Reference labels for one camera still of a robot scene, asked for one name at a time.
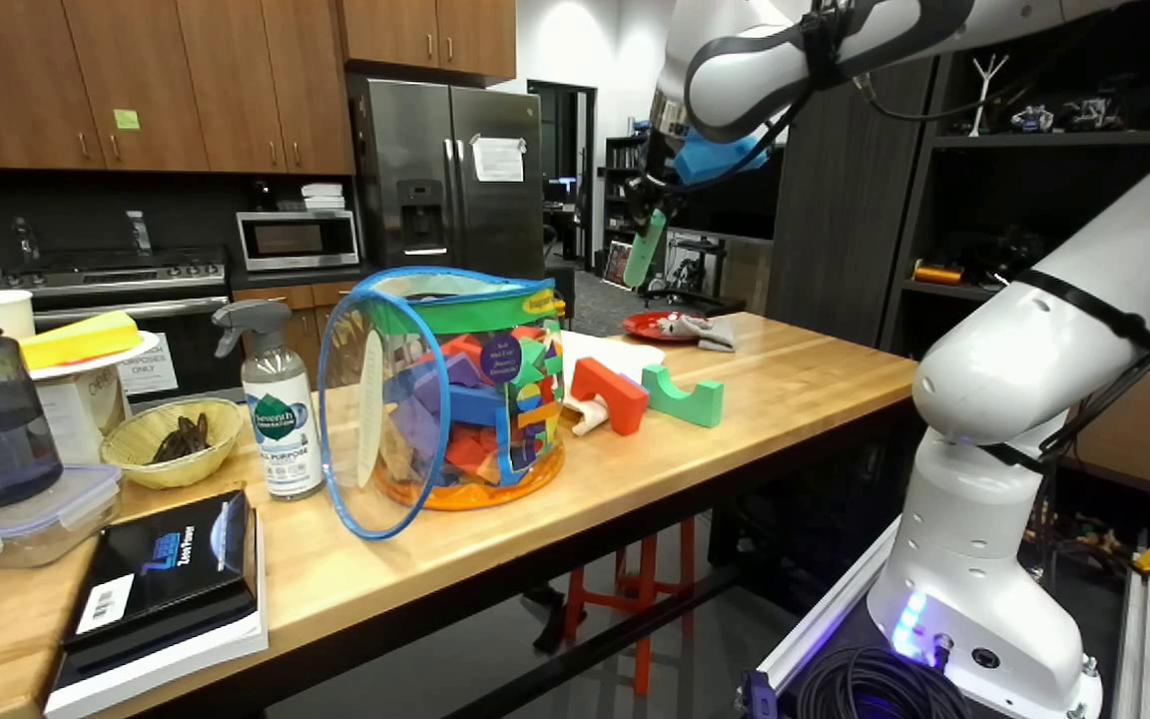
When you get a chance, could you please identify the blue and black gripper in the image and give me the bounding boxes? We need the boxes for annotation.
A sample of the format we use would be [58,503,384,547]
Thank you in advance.
[646,130,767,231]

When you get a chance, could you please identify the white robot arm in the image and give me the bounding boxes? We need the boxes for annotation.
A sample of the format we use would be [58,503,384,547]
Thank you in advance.
[650,0,1150,719]

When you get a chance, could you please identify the red arch block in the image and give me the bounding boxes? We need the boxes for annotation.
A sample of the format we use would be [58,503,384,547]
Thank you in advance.
[571,354,646,434]

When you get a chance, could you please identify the green arch block on table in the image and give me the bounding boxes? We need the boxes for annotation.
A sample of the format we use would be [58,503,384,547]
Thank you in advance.
[643,362,724,427]

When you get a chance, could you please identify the clear bag of toy blocks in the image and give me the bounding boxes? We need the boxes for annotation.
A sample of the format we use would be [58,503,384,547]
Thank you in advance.
[314,265,563,542]

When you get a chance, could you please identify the red plate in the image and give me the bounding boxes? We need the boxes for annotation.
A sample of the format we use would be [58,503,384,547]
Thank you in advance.
[622,311,703,342]

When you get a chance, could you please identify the grey cloth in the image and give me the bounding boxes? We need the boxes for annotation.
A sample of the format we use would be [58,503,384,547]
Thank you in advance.
[678,315,736,353]

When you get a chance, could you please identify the white cloth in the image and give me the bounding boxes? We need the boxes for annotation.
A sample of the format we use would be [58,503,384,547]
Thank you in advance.
[561,333,664,398]

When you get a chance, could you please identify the stainless steel refrigerator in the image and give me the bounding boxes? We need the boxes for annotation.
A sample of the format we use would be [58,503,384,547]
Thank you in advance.
[352,74,542,274]

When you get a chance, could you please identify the silver microwave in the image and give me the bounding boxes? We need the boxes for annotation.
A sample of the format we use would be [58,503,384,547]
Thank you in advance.
[235,213,358,270]

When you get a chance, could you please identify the wooden stool with orange legs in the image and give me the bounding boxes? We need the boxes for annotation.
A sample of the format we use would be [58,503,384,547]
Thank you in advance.
[561,519,700,644]

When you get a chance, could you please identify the white spray bottle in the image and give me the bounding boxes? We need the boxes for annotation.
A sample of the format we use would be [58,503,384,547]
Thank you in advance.
[212,299,325,499]

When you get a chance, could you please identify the black oven range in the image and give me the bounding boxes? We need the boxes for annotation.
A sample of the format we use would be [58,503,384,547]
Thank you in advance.
[32,259,241,398]

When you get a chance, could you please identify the yellow bowl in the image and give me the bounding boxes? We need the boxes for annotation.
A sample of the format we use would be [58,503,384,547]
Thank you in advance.
[101,398,248,492]

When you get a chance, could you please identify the white bucket with yellow sponge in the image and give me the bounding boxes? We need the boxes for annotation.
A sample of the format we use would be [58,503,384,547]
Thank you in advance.
[0,286,165,464]

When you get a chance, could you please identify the black and white book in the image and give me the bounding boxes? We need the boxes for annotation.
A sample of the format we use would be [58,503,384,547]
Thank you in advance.
[43,492,267,719]

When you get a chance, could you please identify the upper wooden cabinets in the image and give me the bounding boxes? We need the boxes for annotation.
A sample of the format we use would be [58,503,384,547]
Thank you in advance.
[0,0,515,174]

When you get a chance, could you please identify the clear plastic container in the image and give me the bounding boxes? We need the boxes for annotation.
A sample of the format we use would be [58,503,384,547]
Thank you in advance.
[0,464,120,568]

